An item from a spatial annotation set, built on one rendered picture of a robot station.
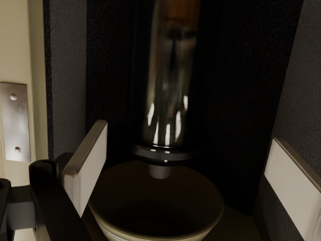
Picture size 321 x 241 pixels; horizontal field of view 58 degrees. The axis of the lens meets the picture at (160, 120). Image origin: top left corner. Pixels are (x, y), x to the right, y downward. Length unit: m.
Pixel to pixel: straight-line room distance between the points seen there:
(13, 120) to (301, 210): 0.22
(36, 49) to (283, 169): 0.22
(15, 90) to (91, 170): 0.12
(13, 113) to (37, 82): 0.04
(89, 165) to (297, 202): 0.11
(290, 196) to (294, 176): 0.01
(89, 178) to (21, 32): 0.14
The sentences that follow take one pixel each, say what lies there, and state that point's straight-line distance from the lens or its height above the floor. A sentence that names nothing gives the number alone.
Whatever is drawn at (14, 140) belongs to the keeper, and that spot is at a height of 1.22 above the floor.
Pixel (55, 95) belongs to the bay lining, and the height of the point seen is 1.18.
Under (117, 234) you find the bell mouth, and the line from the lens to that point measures 0.33.
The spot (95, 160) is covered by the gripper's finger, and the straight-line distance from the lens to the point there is 0.17.
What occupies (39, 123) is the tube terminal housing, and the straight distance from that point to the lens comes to 0.30.
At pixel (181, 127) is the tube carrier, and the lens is 0.29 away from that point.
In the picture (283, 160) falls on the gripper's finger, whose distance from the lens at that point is 0.19.
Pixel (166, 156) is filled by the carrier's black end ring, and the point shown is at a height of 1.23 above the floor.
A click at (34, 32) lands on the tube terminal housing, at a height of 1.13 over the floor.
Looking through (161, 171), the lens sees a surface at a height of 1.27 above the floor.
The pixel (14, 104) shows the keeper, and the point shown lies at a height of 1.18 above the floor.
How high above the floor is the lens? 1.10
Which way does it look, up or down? 19 degrees up
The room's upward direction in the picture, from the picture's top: 174 degrees counter-clockwise
